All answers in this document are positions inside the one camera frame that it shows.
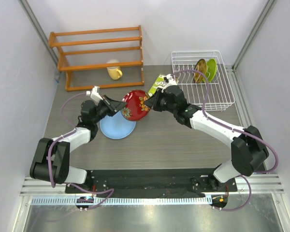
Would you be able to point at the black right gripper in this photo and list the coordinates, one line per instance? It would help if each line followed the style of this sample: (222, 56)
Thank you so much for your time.
(152, 102)

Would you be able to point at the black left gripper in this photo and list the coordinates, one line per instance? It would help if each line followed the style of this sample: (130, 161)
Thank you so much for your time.
(115, 105)

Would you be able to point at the light blue plate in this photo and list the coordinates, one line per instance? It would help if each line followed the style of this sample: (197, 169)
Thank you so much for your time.
(116, 127)

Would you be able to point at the red floral plate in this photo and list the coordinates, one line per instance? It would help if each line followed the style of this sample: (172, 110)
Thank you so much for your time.
(135, 108)

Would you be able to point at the yellow patterned plate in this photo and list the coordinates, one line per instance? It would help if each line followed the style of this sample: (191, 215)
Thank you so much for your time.
(201, 67)

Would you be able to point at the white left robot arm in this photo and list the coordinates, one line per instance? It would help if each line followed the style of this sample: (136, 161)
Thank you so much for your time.
(51, 161)

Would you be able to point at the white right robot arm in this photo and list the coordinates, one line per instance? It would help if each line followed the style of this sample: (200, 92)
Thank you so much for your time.
(247, 150)

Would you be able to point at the green book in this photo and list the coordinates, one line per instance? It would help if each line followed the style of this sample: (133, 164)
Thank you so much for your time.
(159, 83)

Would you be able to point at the yellow mug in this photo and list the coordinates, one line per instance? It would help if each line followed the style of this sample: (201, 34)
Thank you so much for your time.
(114, 71)

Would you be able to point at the lime green plate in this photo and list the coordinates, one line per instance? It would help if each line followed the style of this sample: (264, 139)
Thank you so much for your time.
(211, 69)

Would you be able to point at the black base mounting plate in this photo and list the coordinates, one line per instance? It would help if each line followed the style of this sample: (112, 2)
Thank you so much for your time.
(156, 183)

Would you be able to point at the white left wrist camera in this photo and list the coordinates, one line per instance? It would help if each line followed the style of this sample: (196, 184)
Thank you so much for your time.
(94, 94)

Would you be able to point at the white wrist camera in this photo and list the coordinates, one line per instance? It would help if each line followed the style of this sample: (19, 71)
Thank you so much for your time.
(94, 94)
(169, 80)

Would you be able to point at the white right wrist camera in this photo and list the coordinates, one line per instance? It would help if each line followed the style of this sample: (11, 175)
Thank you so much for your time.
(169, 80)

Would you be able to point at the white wire dish rack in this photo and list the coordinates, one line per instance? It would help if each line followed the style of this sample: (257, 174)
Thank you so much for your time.
(217, 94)

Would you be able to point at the slotted cable duct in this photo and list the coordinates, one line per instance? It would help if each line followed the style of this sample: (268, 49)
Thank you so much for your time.
(78, 200)

